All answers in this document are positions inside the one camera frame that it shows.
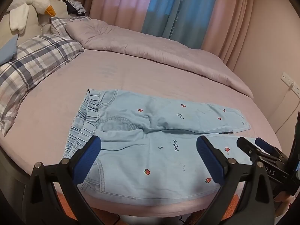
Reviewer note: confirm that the folded striped clothing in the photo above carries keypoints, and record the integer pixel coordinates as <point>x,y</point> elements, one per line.
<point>76,7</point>

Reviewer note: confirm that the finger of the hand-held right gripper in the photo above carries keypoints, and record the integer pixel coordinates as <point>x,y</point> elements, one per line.
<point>249,148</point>
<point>266,145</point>

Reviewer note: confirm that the pink quilt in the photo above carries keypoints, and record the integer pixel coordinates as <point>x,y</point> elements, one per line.
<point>145,46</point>

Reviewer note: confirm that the pink curtain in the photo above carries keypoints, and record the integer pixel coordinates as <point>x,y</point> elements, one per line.
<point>117,2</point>
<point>229,21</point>

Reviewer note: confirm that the large plaid pillow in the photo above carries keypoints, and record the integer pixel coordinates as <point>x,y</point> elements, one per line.
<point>35,63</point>

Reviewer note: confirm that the blue curtain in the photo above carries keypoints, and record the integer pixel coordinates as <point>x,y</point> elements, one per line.
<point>178,11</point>

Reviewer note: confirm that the blue cloth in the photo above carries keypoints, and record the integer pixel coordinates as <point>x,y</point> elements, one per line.
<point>7,50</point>

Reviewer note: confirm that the small plaid pillow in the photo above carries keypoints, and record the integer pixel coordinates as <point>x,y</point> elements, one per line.
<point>59,23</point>

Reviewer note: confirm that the light blue strawberry print pants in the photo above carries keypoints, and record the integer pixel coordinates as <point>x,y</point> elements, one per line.
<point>140,150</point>

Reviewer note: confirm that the white goose plush toy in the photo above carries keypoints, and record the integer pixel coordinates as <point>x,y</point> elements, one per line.
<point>38,4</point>

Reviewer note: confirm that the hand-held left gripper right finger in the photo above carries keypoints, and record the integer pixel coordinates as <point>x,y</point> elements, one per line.
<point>211,161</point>

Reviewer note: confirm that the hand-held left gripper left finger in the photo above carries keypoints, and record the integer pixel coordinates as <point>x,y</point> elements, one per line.
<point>89,159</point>

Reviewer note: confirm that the white wall socket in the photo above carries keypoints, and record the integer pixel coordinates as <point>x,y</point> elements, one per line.
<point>287,79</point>

